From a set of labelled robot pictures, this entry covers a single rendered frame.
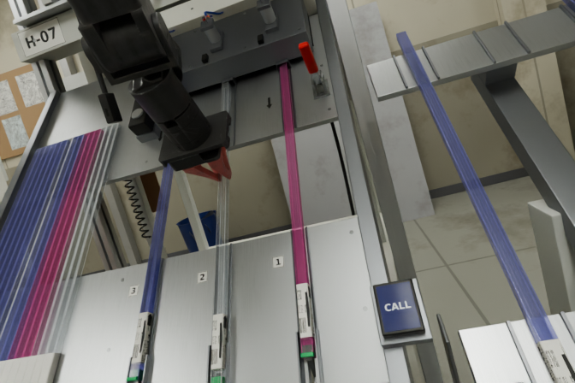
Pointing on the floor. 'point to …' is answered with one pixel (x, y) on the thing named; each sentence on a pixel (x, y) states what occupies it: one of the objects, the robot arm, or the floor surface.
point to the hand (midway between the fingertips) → (223, 173)
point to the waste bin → (203, 227)
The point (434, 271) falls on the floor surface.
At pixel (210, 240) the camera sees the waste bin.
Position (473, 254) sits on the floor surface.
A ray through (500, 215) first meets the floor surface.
